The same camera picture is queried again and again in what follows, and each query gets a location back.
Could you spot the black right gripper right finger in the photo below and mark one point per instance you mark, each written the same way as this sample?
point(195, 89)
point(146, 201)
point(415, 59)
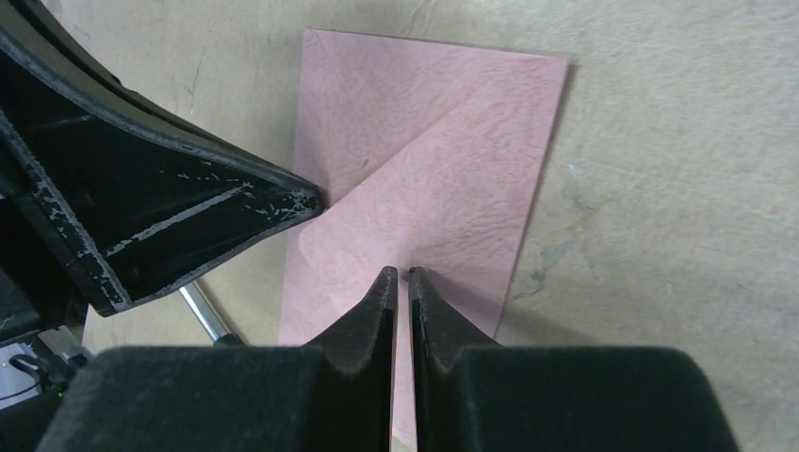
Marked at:
point(473, 394)

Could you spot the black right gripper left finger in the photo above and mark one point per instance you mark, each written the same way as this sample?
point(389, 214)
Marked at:
point(332, 393)

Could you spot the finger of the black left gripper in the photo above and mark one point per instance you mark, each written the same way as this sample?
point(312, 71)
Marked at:
point(46, 24)

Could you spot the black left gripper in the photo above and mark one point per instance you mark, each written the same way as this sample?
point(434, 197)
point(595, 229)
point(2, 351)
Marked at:
point(100, 197)

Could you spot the black handled hammer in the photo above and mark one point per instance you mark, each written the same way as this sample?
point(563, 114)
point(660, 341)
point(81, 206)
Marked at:
point(212, 323)

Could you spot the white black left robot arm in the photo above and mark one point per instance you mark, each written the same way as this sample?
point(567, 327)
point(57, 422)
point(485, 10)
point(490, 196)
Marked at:
point(34, 375)

